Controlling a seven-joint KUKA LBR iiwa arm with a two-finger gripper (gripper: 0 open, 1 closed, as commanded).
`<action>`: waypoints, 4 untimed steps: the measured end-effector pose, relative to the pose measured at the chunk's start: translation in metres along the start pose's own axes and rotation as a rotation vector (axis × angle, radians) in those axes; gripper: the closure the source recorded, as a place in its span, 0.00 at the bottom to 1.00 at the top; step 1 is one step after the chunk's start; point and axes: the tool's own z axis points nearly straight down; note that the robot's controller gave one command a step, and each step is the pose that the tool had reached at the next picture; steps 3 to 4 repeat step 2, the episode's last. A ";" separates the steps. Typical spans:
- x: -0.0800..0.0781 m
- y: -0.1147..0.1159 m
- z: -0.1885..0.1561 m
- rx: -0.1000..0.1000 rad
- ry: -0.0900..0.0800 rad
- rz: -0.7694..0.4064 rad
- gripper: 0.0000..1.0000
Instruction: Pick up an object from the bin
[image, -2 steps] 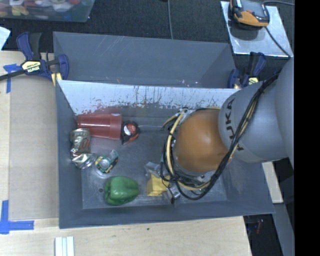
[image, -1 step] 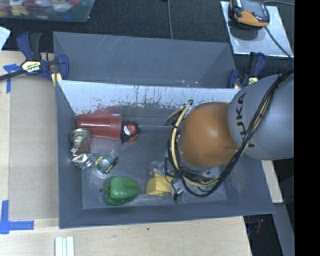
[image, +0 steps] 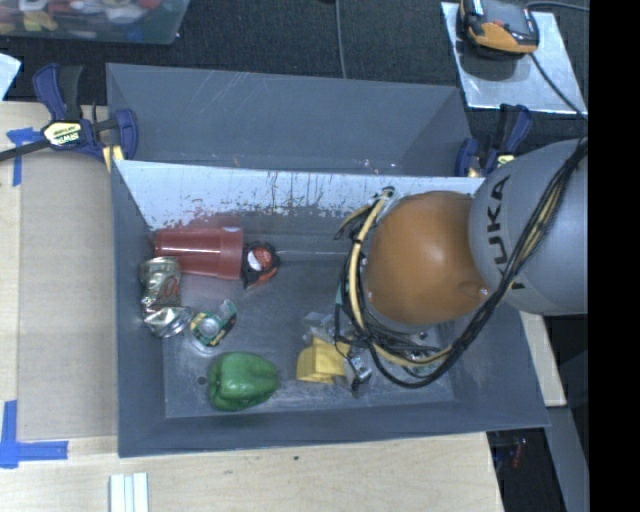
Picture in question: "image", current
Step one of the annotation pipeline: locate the green bell pepper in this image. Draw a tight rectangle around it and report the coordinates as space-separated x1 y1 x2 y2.
206 351 281 413

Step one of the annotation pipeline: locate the yellow block toy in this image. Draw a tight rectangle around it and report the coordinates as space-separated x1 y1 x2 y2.
295 335 352 386

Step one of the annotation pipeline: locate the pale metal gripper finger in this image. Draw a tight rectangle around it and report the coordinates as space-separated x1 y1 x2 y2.
302 311 342 347
347 351 374 387

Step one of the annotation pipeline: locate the red plastic cup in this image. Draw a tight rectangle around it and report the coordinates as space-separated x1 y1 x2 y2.
152 226 246 281

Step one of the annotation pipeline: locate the crushed gold soda can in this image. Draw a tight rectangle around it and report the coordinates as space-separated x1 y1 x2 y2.
138 255 196 340

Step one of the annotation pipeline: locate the grey metal bin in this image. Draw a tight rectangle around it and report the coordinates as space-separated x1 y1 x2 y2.
104 62 552 459

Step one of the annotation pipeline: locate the pale wood board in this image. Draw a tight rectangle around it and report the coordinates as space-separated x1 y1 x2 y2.
16 149 121 442

